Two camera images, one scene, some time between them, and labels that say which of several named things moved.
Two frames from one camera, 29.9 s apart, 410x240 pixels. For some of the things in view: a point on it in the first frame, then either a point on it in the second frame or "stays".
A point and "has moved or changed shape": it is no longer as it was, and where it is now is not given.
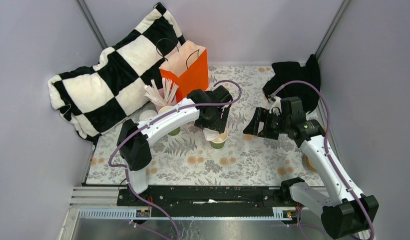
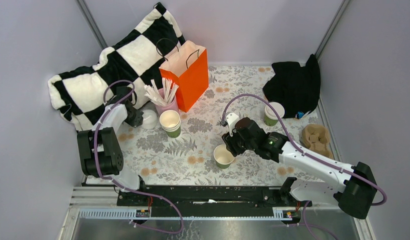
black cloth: (288, 72) stays
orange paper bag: (187, 67) stays
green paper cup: (218, 142) has moved or changed shape
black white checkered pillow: (114, 87) stays
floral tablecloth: (187, 156) stays
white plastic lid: (147, 114) stays
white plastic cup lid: (209, 134) has moved or changed shape
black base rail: (200, 196) stays
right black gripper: (262, 115) -> (229, 140)
